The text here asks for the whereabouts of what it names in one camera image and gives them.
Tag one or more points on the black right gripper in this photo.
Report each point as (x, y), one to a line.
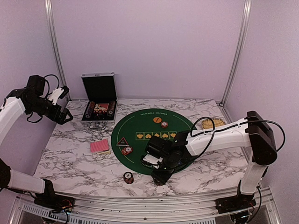
(162, 179)

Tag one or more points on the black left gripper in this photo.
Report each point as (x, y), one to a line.
(60, 120)

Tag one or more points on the red chip stack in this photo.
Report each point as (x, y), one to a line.
(127, 150)
(164, 124)

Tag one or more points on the orange round big blind button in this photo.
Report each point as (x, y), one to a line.
(157, 120)

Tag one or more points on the black red triangular dealer button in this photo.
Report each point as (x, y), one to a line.
(122, 142)

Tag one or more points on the black orange 100 chip stack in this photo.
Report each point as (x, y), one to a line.
(128, 178)

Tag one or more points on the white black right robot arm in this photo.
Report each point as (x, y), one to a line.
(251, 131)

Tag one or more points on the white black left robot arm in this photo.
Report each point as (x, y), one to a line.
(19, 105)

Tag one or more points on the aluminium poker chip case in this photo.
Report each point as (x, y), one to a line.
(102, 97)

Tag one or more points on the woven bamboo tray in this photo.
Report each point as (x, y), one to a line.
(207, 124)

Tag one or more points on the round green poker mat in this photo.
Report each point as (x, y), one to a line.
(138, 127)

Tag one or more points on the red playing card deck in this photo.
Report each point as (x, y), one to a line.
(100, 147)

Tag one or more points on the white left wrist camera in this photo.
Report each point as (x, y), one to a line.
(58, 93)

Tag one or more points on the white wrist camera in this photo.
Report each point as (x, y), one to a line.
(58, 93)
(151, 161)

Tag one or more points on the silver case handle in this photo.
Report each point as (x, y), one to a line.
(98, 125)

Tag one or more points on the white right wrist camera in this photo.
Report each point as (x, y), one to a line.
(151, 161)

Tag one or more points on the front aluminium rail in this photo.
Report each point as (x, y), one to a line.
(184, 209)

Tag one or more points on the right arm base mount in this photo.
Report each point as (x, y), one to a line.
(230, 204)

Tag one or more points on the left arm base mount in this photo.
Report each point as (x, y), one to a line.
(57, 203)

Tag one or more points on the left aluminium frame post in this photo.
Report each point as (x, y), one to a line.
(54, 42)

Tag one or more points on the aluminium frame post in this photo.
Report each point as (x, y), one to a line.
(54, 42)
(240, 45)

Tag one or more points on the right aluminium frame post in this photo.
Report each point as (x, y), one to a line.
(240, 45)

